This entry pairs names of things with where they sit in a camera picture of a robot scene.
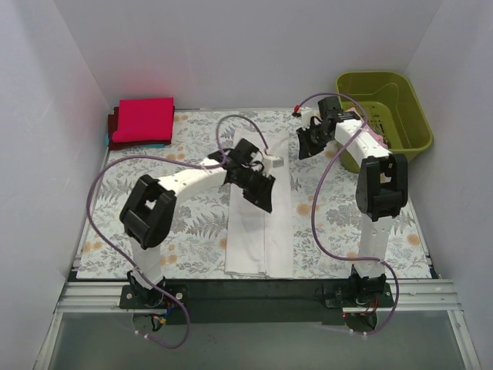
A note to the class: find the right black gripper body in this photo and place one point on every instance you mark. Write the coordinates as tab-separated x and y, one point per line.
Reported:
310	136

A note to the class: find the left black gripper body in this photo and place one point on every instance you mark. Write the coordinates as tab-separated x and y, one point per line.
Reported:
252	183

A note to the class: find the white t shirt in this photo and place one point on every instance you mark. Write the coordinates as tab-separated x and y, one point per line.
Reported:
259	244

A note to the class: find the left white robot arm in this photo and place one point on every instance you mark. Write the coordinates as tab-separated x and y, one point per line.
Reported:
148	213

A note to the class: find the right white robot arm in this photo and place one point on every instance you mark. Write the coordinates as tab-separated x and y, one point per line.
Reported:
381	192

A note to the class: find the pink t shirt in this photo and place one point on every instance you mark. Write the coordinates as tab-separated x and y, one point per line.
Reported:
379	138

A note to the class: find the green plastic basket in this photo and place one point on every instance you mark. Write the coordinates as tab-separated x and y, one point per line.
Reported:
392	107

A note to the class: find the floral table mat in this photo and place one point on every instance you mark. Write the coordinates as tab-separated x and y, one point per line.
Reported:
326	220

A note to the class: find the folded magenta t shirt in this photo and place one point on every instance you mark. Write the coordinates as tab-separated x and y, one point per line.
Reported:
144	120

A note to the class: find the folded teal t shirt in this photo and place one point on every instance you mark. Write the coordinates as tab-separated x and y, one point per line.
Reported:
105	139

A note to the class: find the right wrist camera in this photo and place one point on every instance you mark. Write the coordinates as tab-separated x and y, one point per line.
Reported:
304	114

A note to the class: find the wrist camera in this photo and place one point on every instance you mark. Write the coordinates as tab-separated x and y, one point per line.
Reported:
304	114
270	162

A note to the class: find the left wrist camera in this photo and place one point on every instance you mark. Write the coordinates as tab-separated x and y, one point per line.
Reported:
270	162

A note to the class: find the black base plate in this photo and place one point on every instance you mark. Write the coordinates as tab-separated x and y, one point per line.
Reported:
215	301

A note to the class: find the aluminium rail frame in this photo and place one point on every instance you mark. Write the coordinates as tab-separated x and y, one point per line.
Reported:
427	331

